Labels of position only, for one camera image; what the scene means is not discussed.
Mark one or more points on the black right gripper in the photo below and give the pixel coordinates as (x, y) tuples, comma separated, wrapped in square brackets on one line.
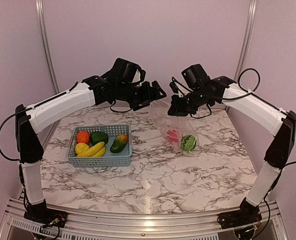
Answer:
[(176, 108)]

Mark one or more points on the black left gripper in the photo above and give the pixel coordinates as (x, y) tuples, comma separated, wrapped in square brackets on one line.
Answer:
[(148, 96)]

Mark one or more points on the clear zip top bag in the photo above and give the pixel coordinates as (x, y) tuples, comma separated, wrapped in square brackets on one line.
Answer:
[(163, 122)]

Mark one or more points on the red toy strawberry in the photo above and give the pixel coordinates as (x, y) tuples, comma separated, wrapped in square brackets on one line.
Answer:
[(172, 135)]

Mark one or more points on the yellow toy bananas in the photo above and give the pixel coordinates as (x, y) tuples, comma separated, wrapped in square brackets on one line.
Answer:
[(92, 150)]

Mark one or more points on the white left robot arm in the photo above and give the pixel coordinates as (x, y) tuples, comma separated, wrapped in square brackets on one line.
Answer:
[(32, 120)]

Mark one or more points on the green orange toy mango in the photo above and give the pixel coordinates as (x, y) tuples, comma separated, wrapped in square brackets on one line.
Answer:
[(119, 143)]

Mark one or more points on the grey plastic basket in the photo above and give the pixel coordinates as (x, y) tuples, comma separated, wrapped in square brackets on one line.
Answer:
[(109, 159)]

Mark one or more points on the green toy pepper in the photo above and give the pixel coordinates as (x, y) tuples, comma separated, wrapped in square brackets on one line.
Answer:
[(98, 136)]

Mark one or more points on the orange toy fruit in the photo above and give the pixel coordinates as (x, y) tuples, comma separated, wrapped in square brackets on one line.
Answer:
[(83, 137)]

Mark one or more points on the yellow toy lemon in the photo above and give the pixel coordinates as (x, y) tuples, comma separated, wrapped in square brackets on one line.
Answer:
[(81, 147)]

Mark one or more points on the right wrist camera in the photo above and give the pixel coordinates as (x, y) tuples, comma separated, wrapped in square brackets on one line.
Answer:
[(195, 78)]

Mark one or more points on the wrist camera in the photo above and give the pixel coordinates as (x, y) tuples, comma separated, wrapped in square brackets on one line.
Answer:
[(195, 78), (126, 72)]

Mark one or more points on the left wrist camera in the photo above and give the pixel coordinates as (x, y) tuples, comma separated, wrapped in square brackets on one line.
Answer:
[(126, 72)]

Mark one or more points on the right aluminium frame post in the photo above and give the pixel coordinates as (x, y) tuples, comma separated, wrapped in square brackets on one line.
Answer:
[(250, 21)]

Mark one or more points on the aluminium frame post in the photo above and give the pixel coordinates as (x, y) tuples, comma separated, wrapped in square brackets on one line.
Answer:
[(250, 21), (45, 43)]

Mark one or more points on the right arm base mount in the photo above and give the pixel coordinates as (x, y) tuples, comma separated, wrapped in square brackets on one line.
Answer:
[(235, 218)]

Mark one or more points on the left aluminium frame post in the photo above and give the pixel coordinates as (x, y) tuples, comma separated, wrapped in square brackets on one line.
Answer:
[(45, 43)]

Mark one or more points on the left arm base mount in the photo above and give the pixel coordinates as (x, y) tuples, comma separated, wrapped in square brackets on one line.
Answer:
[(49, 218)]

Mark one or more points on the aluminium front rail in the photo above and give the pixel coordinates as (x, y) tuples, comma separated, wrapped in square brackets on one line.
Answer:
[(95, 225)]

